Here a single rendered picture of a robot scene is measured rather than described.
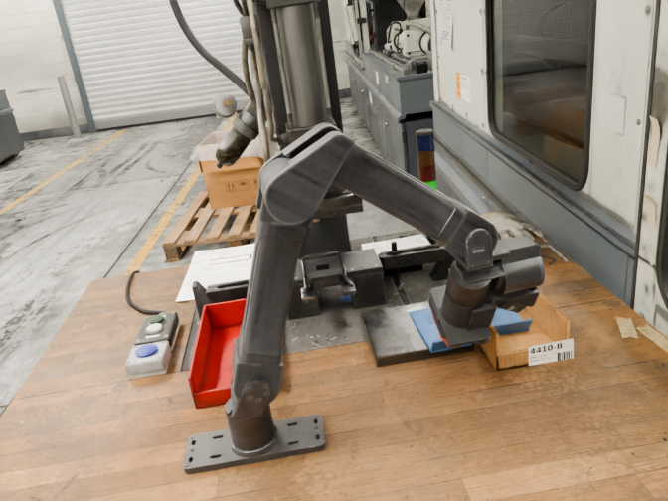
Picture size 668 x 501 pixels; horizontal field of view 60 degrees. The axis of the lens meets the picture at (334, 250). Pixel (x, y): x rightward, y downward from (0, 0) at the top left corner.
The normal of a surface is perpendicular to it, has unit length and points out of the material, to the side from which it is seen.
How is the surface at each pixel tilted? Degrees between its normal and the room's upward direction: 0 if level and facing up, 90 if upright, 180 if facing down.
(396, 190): 88
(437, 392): 0
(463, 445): 0
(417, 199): 87
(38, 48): 90
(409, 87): 90
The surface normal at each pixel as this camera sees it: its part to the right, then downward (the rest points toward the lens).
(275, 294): 0.25, 0.36
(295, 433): -0.12, -0.91
